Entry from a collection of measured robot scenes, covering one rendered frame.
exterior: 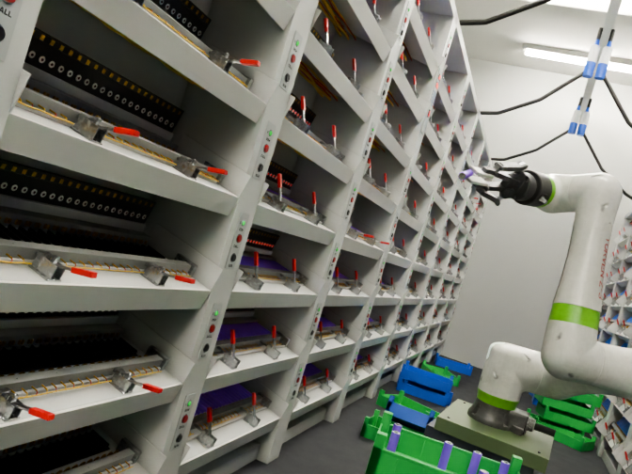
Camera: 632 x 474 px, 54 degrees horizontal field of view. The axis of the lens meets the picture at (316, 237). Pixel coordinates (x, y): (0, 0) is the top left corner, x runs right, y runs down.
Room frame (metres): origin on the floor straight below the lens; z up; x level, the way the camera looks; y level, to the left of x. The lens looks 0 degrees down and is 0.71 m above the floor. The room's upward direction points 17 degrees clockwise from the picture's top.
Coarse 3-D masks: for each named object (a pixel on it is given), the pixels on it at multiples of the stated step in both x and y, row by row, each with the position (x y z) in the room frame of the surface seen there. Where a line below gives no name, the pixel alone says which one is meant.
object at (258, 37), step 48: (240, 0) 1.32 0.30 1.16; (240, 48) 1.31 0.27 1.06; (288, 48) 1.30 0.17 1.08; (192, 96) 1.34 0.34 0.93; (288, 96) 1.36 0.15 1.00; (240, 144) 1.29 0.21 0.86; (192, 240) 1.30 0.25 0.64; (192, 336) 1.28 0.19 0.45; (192, 384) 1.32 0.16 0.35; (144, 432) 1.30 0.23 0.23
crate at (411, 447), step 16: (384, 416) 1.34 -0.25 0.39; (384, 432) 1.34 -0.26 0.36; (384, 448) 1.35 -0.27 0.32; (400, 448) 1.35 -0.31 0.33; (416, 448) 1.34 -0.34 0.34; (432, 448) 1.34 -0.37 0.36; (368, 464) 1.17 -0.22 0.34; (384, 464) 1.16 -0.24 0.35; (400, 464) 1.16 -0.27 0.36; (416, 464) 1.15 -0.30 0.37; (432, 464) 1.34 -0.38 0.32; (448, 464) 1.33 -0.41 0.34; (464, 464) 1.32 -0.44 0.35; (480, 464) 1.32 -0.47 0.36; (496, 464) 1.31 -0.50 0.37; (512, 464) 1.29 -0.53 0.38
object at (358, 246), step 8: (352, 224) 2.65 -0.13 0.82; (360, 224) 2.64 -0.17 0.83; (368, 232) 2.63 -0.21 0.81; (376, 232) 2.61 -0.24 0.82; (344, 240) 2.05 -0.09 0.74; (352, 240) 2.13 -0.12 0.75; (360, 240) 2.36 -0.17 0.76; (376, 240) 2.61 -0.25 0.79; (384, 240) 2.60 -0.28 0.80; (344, 248) 2.11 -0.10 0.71; (352, 248) 2.18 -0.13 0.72; (360, 248) 2.28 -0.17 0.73; (368, 248) 2.37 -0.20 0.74; (376, 248) 2.48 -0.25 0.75; (384, 248) 2.60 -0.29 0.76; (368, 256) 2.43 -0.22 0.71; (376, 256) 2.54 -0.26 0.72
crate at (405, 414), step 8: (392, 400) 2.65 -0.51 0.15; (392, 408) 2.64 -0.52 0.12; (400, 408) 2.63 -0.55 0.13; (408, 408) 2.62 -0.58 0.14; (392, 416) 2.63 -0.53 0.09; (400, 416) 2.62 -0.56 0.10; (408, 416) 2.61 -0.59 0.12; (416, 416) 2.61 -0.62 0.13; (424, 416) 2.60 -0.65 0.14; (432, 416) 2.59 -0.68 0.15; (408, 424) 2.70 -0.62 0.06; (416, 424) 2.59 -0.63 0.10; (424, 424) 2.59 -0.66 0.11
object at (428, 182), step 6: (414, 168) 2.72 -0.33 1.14; (420, 168) 2.85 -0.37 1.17; (426, 168) 3.09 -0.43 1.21; (414, 174) 2.77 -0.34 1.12; (420, 174) 2.87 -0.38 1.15; (426, 174) 3.09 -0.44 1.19; (420, 180) 2.93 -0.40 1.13; (426, 180) 3.02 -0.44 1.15; (432, 180) 3.26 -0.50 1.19; (438, 180) 3.25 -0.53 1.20; (426, 186) 3.09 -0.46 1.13; (432, 186) 3.20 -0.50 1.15; (426, 192) 3.16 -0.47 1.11
